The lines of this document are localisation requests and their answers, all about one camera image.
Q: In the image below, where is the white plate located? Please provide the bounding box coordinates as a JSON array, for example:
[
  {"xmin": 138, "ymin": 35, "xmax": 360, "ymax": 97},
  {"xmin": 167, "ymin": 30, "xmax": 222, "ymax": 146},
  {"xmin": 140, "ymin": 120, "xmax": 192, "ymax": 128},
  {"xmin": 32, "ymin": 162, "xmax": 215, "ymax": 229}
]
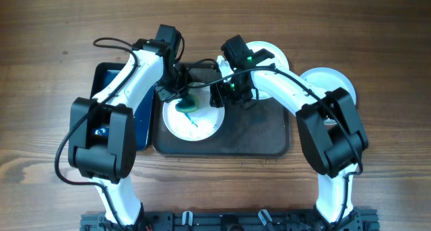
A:
[
  {"xmin": 162, "ymin": 86, "xmax": 225, "ymax": 141},
  {"xmin": 245, "ymin": 40, "xmax": 290, "ymax": 100},
  {"xmin": 300, "ymin": 67, "xmax": 357, "ymax": 104}
]

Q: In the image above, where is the black tray with blue water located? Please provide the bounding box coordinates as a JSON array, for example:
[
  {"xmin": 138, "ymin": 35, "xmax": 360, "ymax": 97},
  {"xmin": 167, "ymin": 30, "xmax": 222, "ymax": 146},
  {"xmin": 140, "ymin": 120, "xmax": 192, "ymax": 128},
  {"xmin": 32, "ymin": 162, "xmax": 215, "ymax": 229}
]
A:
[{"xmin": 90, "ymin": 63, "xmax": 155, "ymax": 151}]

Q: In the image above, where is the large black tray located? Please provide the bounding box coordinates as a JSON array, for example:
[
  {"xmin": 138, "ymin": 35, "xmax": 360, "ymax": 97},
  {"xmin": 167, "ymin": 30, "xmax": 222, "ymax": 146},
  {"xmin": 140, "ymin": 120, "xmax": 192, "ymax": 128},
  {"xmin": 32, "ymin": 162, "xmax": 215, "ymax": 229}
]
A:
[{"xmin": 152, "ymin": 64, "xmax": 290, "ymax": 158}]

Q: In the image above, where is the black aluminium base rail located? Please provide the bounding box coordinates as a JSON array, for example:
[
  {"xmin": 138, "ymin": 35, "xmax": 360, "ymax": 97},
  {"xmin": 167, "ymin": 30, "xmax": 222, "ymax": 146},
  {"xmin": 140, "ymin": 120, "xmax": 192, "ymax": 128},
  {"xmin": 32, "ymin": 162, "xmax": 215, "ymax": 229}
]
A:
[{"xmin": 79, "ymin": 208, "xmax": 380, "ymax": 231}]

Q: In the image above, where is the green yellow sponge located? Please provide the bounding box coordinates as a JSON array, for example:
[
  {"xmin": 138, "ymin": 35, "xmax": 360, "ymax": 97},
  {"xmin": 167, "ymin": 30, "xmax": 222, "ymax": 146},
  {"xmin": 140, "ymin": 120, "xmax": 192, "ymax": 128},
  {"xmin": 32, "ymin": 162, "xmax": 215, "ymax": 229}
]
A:
[{"xmin": 175, "ymin": 94, "xmax": 199, "ymax": 113}]

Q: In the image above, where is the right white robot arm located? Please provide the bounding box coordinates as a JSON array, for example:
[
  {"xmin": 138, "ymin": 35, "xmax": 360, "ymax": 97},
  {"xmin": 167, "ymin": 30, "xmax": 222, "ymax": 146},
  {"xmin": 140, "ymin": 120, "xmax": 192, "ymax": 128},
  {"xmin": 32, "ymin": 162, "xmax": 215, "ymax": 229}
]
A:
[{"xmin": 209, "ymin": 35, "xmax": 368, "ymax": 230}]

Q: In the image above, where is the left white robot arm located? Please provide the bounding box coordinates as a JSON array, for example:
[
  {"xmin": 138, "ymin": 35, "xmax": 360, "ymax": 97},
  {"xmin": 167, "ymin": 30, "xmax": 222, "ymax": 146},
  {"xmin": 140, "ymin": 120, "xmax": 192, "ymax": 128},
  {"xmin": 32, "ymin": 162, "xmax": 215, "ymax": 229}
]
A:
[{"xmin": 59, "ymin": 24, "xmax": 188, "ymax": 230}]

